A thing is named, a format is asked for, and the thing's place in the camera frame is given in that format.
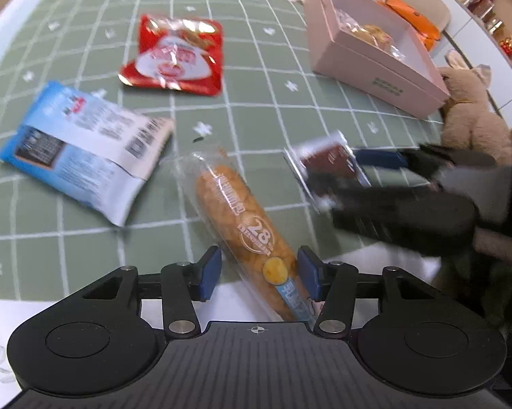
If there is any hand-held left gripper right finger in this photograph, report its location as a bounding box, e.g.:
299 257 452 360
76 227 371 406
297 246 436 338

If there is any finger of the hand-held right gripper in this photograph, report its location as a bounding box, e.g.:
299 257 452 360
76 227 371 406
353 144 498 176
311 172 481 259

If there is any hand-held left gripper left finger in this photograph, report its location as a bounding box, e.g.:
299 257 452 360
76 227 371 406
80 246 223 338

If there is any brown snack packet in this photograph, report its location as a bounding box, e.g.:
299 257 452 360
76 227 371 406
284 131 372 214

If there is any long bread packet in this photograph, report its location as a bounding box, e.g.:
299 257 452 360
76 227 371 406
160 147 325 325

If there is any pink cardboard box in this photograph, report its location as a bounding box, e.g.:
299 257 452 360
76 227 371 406
303 0 451 120

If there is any round bread packet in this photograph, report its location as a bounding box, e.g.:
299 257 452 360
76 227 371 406
352 23 395 48

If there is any brown plush toy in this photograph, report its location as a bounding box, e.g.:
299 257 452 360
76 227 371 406
438 49 512 265

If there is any wooden shelf unit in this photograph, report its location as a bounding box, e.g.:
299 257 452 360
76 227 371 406
422 0 512 109

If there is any green checked tablecloth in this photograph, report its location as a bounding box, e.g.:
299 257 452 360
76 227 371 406
0 0 512 307

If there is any glass jar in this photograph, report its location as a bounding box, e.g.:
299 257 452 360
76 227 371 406
485 12 506 33
471 0 496 18

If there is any orange snack bag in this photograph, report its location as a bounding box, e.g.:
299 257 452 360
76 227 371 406
375 0 442 52

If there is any blue and white snack packet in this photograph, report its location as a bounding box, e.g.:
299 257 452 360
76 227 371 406
0 80 176 228

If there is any red snack packet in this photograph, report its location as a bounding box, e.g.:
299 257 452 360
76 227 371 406
118 14 225 96

